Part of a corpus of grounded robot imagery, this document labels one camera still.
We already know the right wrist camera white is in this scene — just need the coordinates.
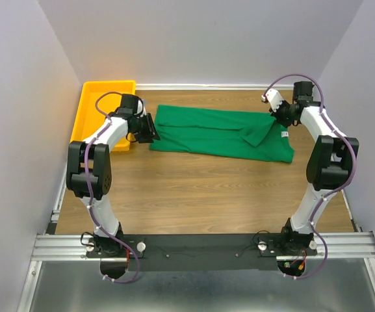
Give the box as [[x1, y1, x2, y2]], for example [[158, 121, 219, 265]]
[[261, 88, 284, 112]]

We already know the yellow plastic tray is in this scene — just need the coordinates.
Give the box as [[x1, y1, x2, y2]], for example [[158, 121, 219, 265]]
[[70, 80, 136, 152]]

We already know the aluminium right side rail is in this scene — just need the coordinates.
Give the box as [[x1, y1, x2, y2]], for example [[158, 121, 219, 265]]
[[339, 188, 375, 312]]

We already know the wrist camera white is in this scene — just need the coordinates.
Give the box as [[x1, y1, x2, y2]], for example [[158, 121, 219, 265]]
[[136, 98, 147, 116], [261, 88, 284, 112]]

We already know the aluminium front rail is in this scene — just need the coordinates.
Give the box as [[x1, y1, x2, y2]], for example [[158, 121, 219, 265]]
[[31, 232, 375, 261]]

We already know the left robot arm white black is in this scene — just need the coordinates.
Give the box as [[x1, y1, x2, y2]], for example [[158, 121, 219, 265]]
[[66, 91, 161, 257]]

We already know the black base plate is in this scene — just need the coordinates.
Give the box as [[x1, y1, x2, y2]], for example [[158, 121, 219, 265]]
[[86, 233, 318, 280]]

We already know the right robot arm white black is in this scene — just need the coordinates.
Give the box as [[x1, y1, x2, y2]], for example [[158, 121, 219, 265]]
[[263, 81, 359, 255]]

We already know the green t shirt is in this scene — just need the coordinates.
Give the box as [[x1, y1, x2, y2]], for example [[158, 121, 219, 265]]
[[149, 105, 294, 164]]

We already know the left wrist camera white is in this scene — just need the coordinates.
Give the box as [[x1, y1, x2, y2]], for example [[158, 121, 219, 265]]
[[136, 98, 147, 116]]

